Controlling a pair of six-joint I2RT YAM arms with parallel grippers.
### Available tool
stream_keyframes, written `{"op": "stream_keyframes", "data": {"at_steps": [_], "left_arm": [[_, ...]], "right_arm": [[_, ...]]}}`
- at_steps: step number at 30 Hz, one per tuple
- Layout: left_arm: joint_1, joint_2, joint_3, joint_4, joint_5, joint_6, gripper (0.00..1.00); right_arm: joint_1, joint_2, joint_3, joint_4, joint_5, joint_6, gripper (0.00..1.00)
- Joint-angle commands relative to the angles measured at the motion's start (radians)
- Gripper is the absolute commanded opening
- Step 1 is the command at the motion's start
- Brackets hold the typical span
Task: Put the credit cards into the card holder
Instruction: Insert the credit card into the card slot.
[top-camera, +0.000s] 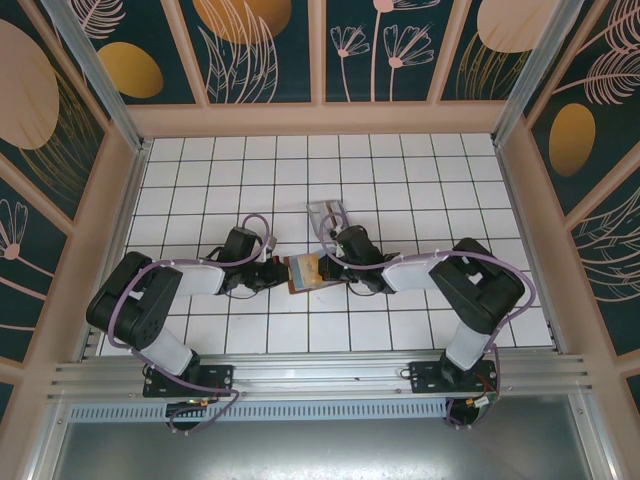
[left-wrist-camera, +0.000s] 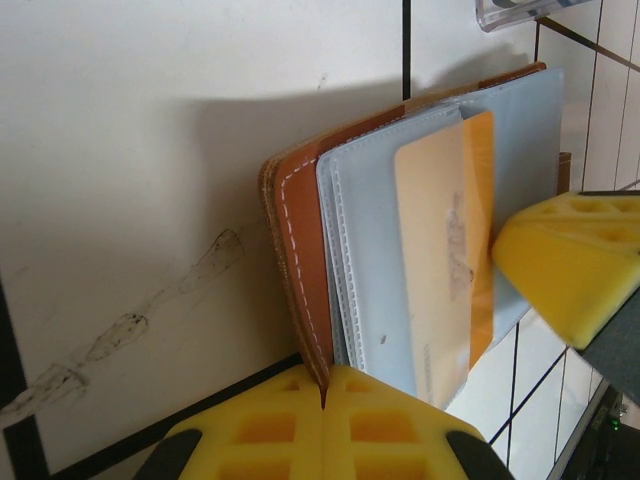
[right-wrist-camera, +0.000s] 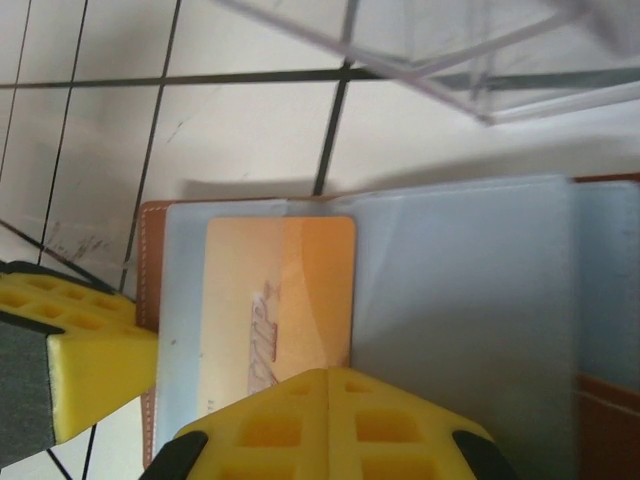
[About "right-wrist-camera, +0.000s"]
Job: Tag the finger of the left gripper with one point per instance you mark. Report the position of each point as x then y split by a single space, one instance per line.
95 370

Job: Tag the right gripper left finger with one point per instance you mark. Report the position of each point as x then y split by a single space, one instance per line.
270 440

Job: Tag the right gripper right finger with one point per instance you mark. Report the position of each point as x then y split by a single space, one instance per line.
390 440

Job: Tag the orange VIP card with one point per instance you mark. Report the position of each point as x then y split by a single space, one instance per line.
310 280

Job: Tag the clear acrylic card stand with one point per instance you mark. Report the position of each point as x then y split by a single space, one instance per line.
500 75

